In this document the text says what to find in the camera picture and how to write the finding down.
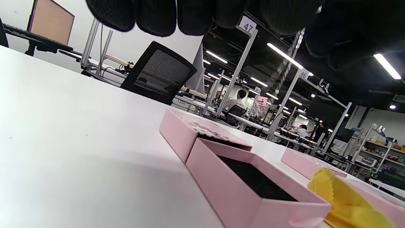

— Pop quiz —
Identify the person's right hand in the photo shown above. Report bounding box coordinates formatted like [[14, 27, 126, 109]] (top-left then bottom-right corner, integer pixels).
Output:
[[304, 0, 405, 72]]

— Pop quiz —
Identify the person's left hand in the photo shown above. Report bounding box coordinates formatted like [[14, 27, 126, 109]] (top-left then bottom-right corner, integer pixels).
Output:
[[85, 0, 325, 37]]

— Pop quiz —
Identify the silver chain necklace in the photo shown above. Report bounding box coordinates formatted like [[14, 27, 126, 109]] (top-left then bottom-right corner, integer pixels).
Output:
[[272, 28, 307, 95]]

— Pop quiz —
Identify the pink floral jewelry box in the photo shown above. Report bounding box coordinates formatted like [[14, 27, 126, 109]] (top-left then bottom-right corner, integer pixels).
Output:
[[345, 179, 405, 228], [159, 109, 252, 163], [281, 148, 348, 180]]

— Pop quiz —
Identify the pink jewelry box drawer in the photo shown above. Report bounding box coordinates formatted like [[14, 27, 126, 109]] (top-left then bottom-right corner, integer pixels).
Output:
[[186, 138, 332, 228]]

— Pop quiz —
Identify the yellow cleaning cloth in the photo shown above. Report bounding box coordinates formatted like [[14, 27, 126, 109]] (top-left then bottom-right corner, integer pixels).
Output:
[[308, 168, 396, 228]]

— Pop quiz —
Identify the white slanted panel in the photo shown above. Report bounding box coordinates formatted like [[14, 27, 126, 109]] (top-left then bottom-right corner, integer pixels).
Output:
[[185, 41, 206, 94]]

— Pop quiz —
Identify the black chair with chrome base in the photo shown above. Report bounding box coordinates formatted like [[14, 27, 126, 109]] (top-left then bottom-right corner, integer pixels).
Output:
[[120, 41, 198, 105]]

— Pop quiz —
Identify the row of ceiling lights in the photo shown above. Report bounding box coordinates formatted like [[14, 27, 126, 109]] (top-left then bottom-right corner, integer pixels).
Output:
[[202, 43, 402, 119]]

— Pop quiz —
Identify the white storage shelf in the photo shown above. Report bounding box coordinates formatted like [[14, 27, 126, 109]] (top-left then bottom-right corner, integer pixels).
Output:
[[351, 123, 405, 178]]

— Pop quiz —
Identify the black laptop stand table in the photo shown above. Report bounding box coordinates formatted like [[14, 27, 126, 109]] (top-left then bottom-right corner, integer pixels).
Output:
[[24, 38, 83, 59]]

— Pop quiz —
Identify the aluminium post with sign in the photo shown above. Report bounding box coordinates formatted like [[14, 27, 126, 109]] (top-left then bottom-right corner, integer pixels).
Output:
[[267, 68, 310, 141]]

